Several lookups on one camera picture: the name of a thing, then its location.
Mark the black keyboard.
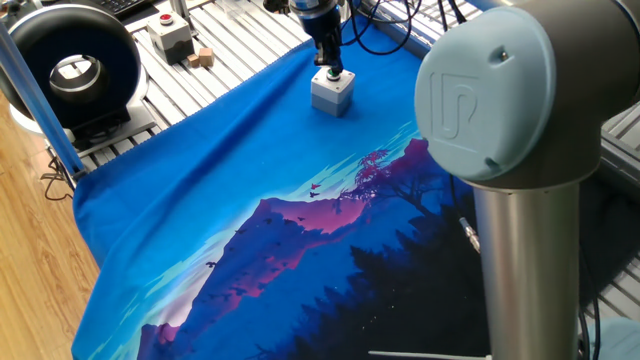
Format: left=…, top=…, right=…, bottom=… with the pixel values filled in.
left=91, top=0, right=151, bottom=16

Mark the metal inline cable connector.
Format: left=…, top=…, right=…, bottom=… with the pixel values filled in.
left=458, top=216, right=482, bottom=254

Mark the grey green-button switch box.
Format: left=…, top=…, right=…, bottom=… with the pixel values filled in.
left=310, top=67, right=357, bottom=119

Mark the black camera USB cable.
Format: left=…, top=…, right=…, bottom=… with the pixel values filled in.
left=344, top=0, right=416, bottom=57

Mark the black cable bundle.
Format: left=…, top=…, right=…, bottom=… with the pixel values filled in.
left=436, top=0, right=469, bottom=26

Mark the black round ring device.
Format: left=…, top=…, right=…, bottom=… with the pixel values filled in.
left=0, top=2, right=150, bottom=151

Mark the silver wrist flange coupling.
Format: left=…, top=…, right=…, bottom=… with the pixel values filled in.
left=288, top=0, right=342, bottom=20

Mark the blue mountain print tablecloth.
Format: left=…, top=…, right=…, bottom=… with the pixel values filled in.
left=71, top=13, right=640, bottom=360

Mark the white zip tie tail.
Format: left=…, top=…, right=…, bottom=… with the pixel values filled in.
left=367, top=349, right=494, bottom=360

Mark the black looped floor cable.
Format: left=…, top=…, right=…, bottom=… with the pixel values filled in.
left=39, top=154, right=77, bottom=202

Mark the grey red-button switch box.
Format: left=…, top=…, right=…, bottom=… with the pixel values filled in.
left=146, top=10, right=196, bottom=66

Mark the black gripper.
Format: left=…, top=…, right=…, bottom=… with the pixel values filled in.
left=298, top=7, right=347, bottom=80

